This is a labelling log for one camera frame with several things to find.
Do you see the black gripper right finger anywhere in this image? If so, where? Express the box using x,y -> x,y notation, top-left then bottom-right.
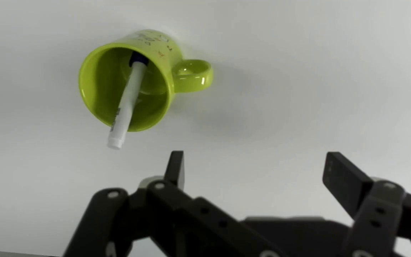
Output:
321,151 -> 411,257

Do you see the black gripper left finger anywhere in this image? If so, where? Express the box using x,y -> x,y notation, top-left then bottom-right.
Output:
61,150 -> 282,257

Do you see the white marker with blue cap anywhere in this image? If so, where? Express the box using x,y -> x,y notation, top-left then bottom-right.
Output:
107,51 -> 150,151

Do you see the green ceramic mug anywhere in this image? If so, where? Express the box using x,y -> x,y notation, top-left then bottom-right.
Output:
77,28 -> 215,134

